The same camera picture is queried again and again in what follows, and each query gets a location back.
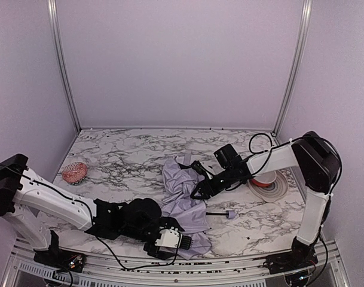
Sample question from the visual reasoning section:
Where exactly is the lilac folding umbrella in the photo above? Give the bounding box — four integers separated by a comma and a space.
160, 154, 237, 261

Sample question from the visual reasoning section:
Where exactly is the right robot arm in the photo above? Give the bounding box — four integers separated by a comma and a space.
191, 131, 342, 274

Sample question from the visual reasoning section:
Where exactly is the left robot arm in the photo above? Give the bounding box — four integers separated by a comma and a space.
0, 154, 192, 273

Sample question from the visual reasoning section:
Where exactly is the orange white bowl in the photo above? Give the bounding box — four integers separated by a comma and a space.
251, 172, 277, 188

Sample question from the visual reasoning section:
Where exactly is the grey ringed plate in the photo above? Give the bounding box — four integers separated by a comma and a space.
248, 171, 289, 203

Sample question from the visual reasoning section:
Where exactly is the red patterned bowl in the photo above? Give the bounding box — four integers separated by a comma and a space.
62, 162, 88, 185

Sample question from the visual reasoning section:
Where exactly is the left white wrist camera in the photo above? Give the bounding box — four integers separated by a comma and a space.
155, 229, 192, 250

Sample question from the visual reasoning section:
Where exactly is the aluminium front rail base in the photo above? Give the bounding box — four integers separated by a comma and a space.
1, 238, 350, 286

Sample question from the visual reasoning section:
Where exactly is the right aluminium frame post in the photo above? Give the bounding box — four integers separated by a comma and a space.
273, 0, 313, 137

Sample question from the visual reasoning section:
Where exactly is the aluminium frame post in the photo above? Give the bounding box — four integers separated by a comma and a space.
47, 0, 82, 134
273, 0, 313, 137

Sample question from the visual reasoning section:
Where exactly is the left aluminium frame post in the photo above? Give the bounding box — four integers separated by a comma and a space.
47, 0, 82, 134

